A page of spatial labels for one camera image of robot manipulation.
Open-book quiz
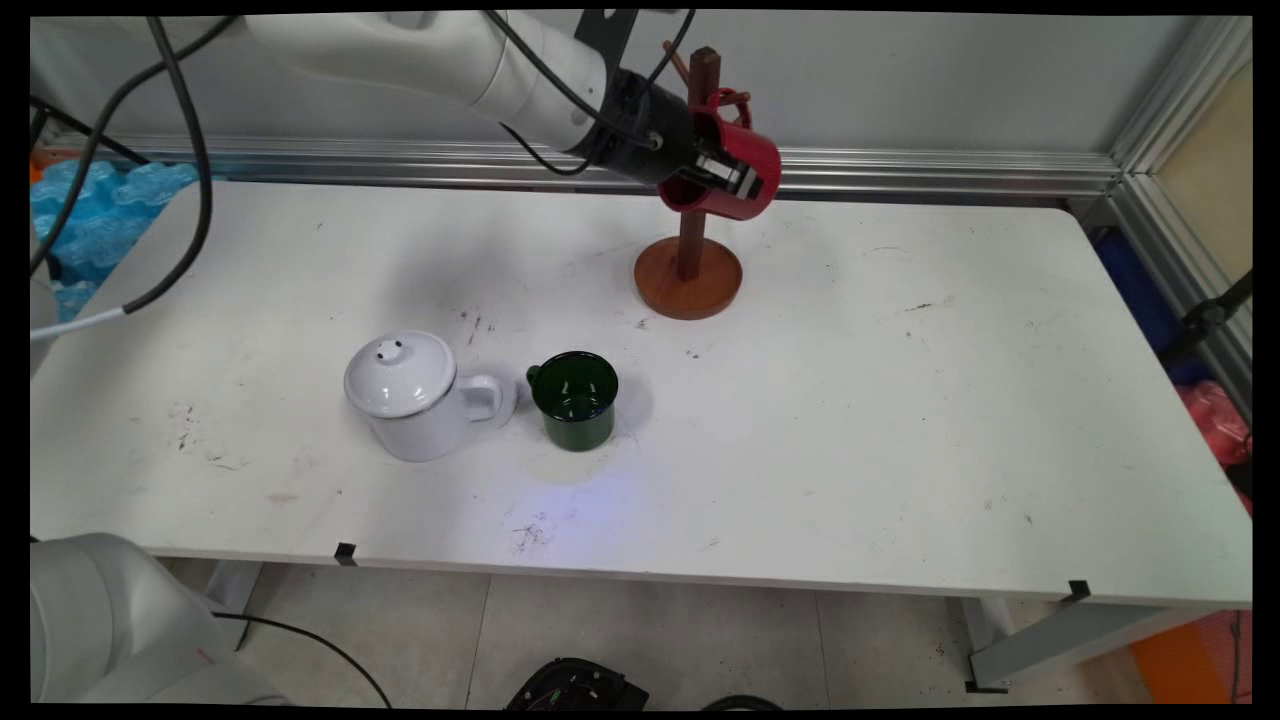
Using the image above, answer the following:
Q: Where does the brown wooden mug tree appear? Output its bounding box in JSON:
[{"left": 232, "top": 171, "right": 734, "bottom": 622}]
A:
[{"left": 634, "top": 40, "right": 746, "bottom": 322}]

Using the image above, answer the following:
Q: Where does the dark green enamel mug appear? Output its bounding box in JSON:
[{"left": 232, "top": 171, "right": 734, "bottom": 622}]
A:
[{"left": 527, "top": 351, "right": 620, "bottom": 452}]

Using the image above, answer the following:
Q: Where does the white enamel mug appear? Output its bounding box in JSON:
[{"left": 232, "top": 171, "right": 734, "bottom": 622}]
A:
[{"left": 352, "top": 372, "right": 504, "bottom": 463}]

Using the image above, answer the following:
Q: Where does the orange box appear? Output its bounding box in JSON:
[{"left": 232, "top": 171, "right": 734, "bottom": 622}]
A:
[{"left": 1130, "top": 610, "right": 1253, "bottom": 706}]

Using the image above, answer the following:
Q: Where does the white enamel lid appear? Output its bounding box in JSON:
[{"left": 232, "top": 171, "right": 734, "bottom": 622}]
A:
[{"left": 344, "top": 330, "right": 459, "bottom": 419}]

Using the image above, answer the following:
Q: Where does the blue bubble wrap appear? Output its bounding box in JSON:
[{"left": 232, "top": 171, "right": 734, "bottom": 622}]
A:
[{"left": 30, "top": 160, "right": 201, "bottom": 323}]

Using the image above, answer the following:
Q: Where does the thick black cable white end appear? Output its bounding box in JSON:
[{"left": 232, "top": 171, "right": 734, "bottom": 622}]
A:
[{"left": 30, "top": 15, "right": 216, "bottom": 346}]

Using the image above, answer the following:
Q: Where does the black device on floor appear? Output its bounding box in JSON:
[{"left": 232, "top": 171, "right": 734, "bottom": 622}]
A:
[{"left": 505, "top": 657, "right": 651, "bottom": 711}]

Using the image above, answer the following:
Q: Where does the short aluminium frame rail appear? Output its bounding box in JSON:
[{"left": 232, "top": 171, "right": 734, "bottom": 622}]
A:
[{"left": 1108, "top": 15, "right": 1253, "bottom": 421}]

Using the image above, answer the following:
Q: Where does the red enamel mug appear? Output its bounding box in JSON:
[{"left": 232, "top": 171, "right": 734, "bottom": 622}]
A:
[{"left": 657, "top": 88, "right": 782, "bottom": 222}]

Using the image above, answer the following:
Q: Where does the thin black rod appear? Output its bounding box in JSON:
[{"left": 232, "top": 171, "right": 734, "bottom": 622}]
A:
[{"left": 30, "top": 97, "right": 151, "bottom": 166}]

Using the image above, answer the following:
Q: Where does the red plastic bag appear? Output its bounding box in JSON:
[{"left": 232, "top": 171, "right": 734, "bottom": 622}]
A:
[{"left": 1178, "top": 380, "right": 1253, "bottom": 516}]

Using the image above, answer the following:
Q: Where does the grey table leg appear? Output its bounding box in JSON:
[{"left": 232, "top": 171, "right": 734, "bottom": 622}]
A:
[
  {"left": 965, "top": 597, "right": 1216, "bottom": 693},
  {"left": 205, "top": 560, "right": 263, "bottom": 641}
]

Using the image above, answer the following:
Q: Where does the thin black floor cable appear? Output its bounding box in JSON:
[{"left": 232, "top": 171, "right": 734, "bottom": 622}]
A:
[{"left": 212, "top": 612, "right": 393, "bottom": 709}]

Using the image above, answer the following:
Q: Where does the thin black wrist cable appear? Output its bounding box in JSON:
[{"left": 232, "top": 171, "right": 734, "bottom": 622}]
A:
[{"left": 484, "top": 10, "right": 697, "bottom": 179}]

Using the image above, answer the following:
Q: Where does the long aluminium frame rail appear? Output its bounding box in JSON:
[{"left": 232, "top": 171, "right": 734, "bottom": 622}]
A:
[{"left": 45, "top": 133, "right": 1123, "bottom": 201}]

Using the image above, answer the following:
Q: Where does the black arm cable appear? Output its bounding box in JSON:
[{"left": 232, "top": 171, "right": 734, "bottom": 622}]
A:
[{"left": 30, "top": 15, "right": 243, "bottom": 276}]

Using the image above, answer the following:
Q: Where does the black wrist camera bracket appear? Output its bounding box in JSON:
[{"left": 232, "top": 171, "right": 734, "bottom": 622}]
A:
[{"left": 574, "top": 10, "right": 641, "bottom": 73}]

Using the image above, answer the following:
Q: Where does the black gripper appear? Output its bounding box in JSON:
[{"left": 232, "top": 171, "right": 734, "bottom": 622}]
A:
[{"left": 598, "top": 68, "right": 763, "bottom": 205}]

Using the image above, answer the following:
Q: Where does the dark blue object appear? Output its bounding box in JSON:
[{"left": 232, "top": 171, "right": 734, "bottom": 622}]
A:
[{"left": 1090, "top": 228, "right": 1216, "bottom": 387}]

